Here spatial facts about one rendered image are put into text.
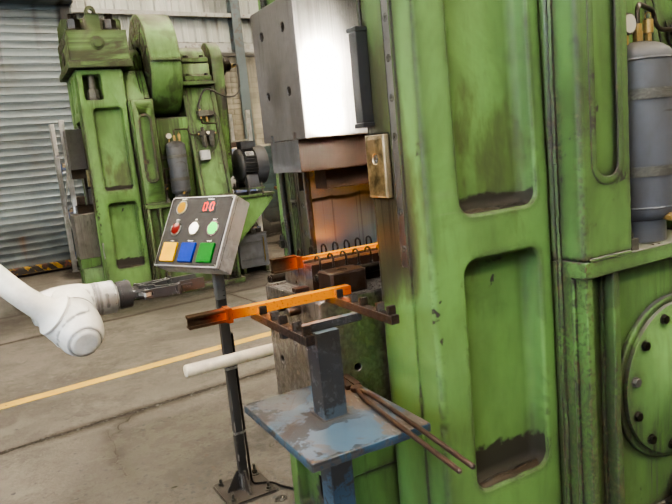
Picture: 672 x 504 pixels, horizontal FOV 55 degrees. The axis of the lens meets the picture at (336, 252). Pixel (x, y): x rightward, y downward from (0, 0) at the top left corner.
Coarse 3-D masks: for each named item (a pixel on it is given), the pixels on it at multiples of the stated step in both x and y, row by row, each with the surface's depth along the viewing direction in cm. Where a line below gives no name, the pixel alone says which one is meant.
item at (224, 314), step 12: (324, 288) 164; (336, 288) 163; (348, 288) 165; (276, 300) 156; (288, 300) 157; (300, 300) 159; (312, 300) 160; (204, 312) 149; (216, 312) 149; (228, 312) 149; (240, 312) 152; (252, 312) 153; (192, 324) 148; (204, 324) 148; (216, 324) 149
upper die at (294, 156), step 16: (272, 144) 201; (288, 144) 191; (304, 144) 186; (320, 144) 189; (336, 144) 192; (352, 144) 194; (272, 160) 203; (288, 160) 193; (304, 160) 187; (320, 160) 189; (336, 160) 192; (352, 160) 195
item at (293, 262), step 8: (352, 248) 205; (360, 248) 207; (288, 256) 195; (296, 256) 196; (304, 256) 199; (312, 256) 198; (320, 256) 200; (272, 264) 193; (280, 264) 194; (288, 264) 195; (296, 264) 196; (272, 272) 193; (280, 272) 193
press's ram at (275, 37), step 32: (288, 0) 176; (320, 0) 179; (352, 0) 184; (256, 32) 198; (288, 32) 179; (320, 32) 180; (256, 64) 202; (288, 64) 183; (320, 64) 181; (288, 96) 186; (320, 96) 182; (352, 96) 187; (288, 128) 189; (320, 128) 183; (352, 128) 188
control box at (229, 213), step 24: (168, 216) 248; (192, 216) 239; (216, 216) 232; (240, 216) 232; (168, 240) 243; (192, 240) 235; (216, 240) 227; (168, 264) 238; (192, 264) 230; (216, 264) 223
